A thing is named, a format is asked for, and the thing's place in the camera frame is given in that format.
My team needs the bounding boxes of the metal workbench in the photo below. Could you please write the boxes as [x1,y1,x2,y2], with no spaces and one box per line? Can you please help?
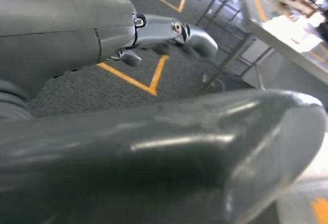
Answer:
[196,0,328,96]

